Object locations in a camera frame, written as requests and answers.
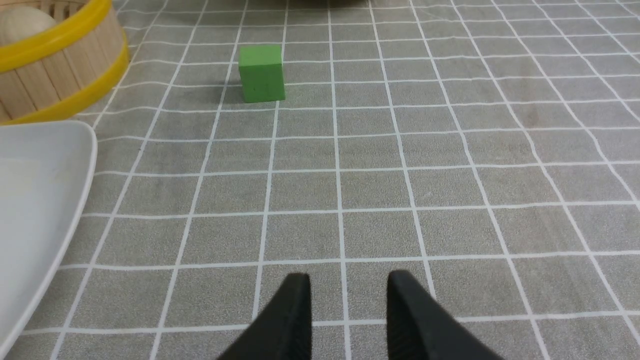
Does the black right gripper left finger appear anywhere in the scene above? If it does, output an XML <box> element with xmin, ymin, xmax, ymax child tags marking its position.
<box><xmin>218</xmin><ymin>273</ymin><xmax>313</xmax><ymax>360</ymax></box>

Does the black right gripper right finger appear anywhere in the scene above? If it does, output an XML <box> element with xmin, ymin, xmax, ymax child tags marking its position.
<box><xmin>386</xmin><ymin>270</ymin><xmax>502</xmax><ymax>360</ymax></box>

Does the round white steamed bun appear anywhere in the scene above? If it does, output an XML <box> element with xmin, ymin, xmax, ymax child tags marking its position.
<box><xmin>0</xmin><ymin>6</ymin><xmax>57</xmax><ymax>47</ymax></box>

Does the white square plate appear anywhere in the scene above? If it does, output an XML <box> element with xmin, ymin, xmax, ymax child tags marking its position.
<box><xmin>0</xmin><ymin>120</ymin><xmax>98</xmax><ymax>357</ymax></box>

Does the grey checked tablecloth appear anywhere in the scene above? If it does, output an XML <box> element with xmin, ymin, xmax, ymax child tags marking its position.
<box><xmin>7</xmin><ymin>0</ymin><xmax>640</xmax><ymax>360</ymax></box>

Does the green cube block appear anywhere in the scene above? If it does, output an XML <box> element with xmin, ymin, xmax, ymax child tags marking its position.
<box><xmin>238</xmin><ymin>44</ymin><xmax>286</xmax><ymax>103</ymax></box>

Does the yellow rimmed bamboo steamer basket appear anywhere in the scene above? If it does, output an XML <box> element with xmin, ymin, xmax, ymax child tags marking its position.
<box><xmin>0</xmin><ymin>0</ymin><xmax>130</xmax><ymax>126</ymax></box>

